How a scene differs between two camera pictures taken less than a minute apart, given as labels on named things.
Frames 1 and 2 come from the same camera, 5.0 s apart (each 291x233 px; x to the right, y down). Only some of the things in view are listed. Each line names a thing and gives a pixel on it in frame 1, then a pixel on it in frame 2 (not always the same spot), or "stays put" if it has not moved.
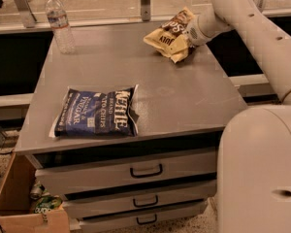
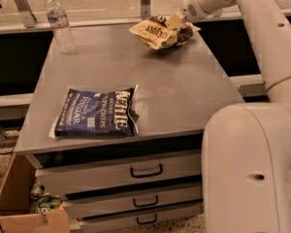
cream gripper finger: [180, 45] to [177, 20]
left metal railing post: [21, 2] stays put
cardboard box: [13, 209] stays put
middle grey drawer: [140, 199] stays put
